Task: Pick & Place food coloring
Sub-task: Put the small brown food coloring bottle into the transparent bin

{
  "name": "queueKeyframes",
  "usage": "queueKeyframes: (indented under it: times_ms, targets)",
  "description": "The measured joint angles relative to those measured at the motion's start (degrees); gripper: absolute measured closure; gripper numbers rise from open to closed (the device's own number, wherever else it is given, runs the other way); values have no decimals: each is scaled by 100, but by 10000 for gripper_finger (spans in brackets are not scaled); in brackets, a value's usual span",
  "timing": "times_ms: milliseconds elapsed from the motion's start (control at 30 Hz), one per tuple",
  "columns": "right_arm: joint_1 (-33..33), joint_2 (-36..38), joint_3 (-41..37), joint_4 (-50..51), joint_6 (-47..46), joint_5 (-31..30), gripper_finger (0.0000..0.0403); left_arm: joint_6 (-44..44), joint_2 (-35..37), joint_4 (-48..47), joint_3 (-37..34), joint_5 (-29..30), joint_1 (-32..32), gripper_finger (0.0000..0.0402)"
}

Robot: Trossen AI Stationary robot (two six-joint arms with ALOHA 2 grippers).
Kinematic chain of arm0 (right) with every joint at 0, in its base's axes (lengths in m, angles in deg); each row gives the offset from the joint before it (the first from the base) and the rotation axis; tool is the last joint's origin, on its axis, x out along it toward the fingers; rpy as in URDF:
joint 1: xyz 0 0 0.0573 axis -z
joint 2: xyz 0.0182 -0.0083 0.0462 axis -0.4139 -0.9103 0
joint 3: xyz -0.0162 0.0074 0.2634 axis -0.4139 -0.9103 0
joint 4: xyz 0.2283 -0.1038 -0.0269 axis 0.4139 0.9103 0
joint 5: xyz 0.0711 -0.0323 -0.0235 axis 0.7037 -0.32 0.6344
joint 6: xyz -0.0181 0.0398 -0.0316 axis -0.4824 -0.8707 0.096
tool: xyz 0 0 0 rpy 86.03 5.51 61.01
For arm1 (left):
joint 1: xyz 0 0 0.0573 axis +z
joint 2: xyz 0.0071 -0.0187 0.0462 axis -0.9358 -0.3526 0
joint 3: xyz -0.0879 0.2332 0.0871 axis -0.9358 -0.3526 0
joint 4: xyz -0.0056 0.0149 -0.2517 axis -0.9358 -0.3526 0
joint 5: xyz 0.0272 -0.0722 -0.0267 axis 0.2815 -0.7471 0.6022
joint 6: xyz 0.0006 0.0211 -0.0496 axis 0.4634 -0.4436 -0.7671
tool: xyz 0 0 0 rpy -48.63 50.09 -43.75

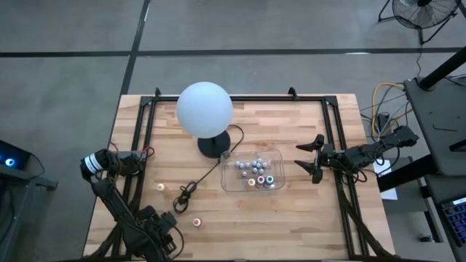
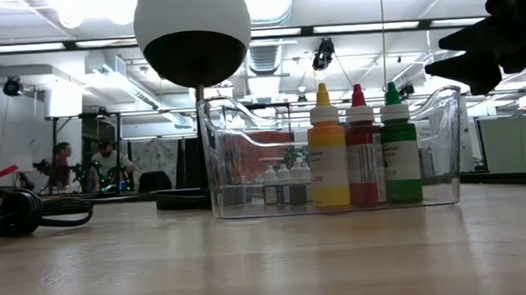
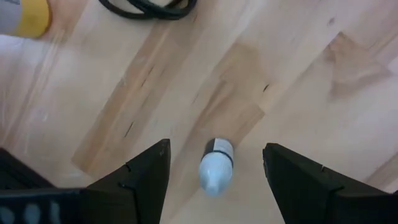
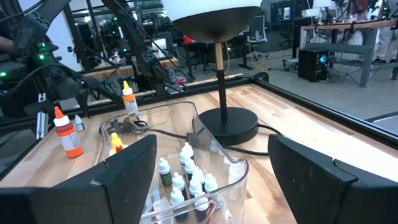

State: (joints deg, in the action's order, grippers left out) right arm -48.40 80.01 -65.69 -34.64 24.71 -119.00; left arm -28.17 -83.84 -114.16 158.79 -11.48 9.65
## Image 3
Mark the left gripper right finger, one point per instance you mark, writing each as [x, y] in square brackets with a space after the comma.
[326, 199]

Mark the small food coloring bottle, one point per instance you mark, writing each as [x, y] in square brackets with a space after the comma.
[216, 171]

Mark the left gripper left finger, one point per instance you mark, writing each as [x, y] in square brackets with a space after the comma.
[109, 202]

